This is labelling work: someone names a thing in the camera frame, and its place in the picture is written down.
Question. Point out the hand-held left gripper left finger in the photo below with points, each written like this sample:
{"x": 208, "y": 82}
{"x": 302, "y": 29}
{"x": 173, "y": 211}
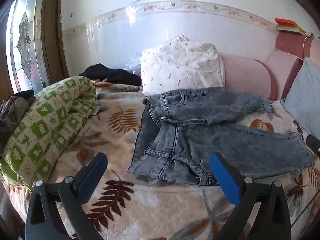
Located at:
{"x": 91, "y": 180}

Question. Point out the light blue quilted pillow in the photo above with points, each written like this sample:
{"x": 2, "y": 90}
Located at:
{"x": 305, "y": 95}

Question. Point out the green patterned quilt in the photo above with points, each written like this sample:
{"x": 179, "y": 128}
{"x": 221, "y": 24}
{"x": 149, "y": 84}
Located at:
{"x": 45, "y": 125}

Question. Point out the purple plastic bag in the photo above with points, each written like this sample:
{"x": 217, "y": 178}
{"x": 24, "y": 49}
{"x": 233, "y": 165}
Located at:
{"x": 133, "y": 65}

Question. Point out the black garment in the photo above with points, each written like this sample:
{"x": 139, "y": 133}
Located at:
{"x": 110, "y": 75}

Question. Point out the stained glass window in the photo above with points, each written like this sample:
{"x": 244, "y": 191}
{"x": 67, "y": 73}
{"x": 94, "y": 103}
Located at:
{"x": 23, "y": 45}

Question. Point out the grey denim pants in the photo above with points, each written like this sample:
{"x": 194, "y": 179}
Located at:
{"x": 190, "y": 142}

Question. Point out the leaf-print blanket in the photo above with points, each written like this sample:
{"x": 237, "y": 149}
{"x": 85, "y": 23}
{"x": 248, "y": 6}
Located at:
{"x": 140, "y": 205}

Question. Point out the stack of books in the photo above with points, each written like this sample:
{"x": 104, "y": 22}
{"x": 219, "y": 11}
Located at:
{"x": 288, "y": 26}

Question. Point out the pink padded headboard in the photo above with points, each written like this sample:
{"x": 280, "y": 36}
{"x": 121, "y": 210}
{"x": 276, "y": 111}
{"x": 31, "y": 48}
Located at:
{"x": 247, "y": 77}

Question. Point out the white leaf-print pillow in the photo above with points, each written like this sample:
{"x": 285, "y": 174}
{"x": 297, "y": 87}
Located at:
{"x": 182, "y": 65}

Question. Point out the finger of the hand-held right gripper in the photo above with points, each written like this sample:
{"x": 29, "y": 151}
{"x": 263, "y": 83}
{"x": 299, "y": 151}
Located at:
{"x": 313, "y": 142}

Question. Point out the olive dark cloth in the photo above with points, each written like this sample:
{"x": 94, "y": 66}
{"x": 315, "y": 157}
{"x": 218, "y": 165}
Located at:
{"x": 12, "y": 110}

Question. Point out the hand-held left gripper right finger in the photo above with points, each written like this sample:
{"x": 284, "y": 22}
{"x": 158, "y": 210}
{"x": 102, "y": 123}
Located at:
{"x": 225, "y": 177}

